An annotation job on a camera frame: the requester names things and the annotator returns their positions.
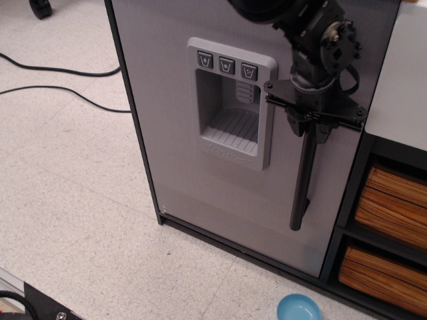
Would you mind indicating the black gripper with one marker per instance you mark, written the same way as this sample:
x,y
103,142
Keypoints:
x,y
325,106

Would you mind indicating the black fridge door handle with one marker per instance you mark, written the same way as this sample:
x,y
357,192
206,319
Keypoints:
x,y
301,202

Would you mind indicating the grey toy fridge door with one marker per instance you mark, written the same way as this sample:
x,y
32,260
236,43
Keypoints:
x,y
217,200

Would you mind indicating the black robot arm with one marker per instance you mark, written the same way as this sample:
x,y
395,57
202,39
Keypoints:
x,y
322,40

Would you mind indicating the dark grey shelf unit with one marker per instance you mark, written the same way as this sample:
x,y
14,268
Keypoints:
x,y
348,232

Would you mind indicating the grey water dispenser panel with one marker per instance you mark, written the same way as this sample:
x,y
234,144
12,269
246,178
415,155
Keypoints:
x,y
232,118

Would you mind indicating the white countertop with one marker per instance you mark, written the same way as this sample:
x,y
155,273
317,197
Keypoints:
x,y
398,109

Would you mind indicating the upper woven wood basket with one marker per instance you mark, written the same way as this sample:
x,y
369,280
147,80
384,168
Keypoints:
x,y
394,204

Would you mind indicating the woven wood basket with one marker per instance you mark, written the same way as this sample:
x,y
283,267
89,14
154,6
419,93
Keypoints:
x,y
394,204
384,279

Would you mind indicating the blue bowl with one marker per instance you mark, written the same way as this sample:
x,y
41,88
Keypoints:
x,y
298,307

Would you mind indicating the lower woven wood basket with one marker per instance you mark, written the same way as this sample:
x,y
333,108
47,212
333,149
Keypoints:
x,y
384,279

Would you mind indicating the black caster wheel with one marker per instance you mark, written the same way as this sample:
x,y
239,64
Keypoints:
x,y
41,8

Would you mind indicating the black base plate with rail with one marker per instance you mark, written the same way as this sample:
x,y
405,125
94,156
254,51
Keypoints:
x,y
20,300

